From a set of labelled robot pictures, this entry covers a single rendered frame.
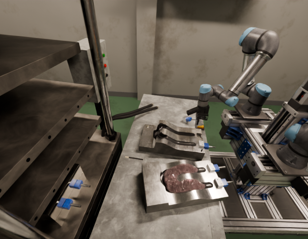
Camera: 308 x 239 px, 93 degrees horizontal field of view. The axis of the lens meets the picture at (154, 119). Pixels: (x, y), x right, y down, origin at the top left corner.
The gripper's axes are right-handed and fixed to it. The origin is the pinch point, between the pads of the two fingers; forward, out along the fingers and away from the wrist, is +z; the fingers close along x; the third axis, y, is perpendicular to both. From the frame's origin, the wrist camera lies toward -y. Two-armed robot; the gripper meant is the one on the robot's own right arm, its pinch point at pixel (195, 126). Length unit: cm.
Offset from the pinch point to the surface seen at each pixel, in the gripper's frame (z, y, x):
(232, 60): -12, 88, 206
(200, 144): 5.0, 2.5, -17.0
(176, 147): 6.7, -15.5, -20.3
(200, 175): 13.1, 0.7, -37.9
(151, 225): 20, -28, -68
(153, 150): 10.3, -33.2, -21.2
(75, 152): -11, -74, -49
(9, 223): -22, -68, -89
